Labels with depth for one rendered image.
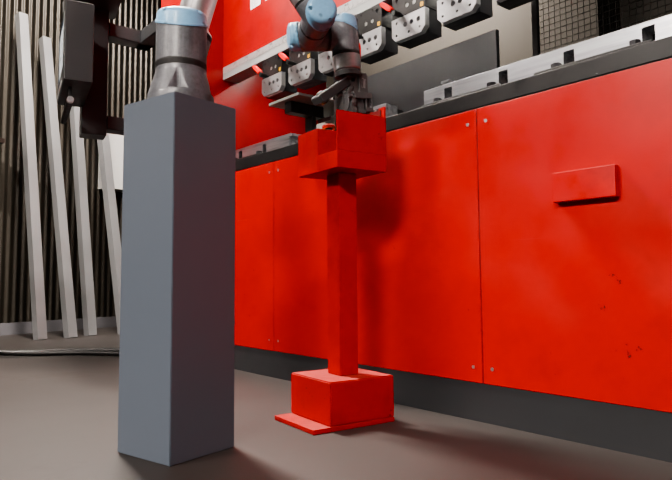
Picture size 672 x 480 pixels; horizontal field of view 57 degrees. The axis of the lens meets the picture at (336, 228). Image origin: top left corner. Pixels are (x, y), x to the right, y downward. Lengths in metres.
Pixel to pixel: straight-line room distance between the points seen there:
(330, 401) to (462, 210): 0.62
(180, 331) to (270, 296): 1.10
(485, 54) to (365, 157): 1.09
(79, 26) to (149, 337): 1.94
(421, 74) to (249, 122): 0.89
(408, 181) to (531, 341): 0.60
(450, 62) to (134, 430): 1.92
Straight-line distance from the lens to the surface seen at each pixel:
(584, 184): 1.51
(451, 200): 1.75
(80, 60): 3.03
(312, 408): 1.66
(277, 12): 2.81
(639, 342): 1.48
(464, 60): 2.68
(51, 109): 4.77
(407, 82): 2.87
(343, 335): 1.67
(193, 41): 1.50
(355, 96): 1.69
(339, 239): 1.66
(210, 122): 1.44
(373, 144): 1.67
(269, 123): 3.20
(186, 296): 1.35
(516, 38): 3.99
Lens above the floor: 0.38
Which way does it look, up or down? 4 degrees up
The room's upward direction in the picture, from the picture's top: straight up
